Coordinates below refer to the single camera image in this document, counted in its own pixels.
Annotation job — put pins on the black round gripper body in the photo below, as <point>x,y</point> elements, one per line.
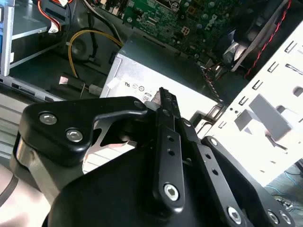
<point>106,201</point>

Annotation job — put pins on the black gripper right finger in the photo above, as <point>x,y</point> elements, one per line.
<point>210,163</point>

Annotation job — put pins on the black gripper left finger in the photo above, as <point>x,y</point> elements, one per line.
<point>71,113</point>

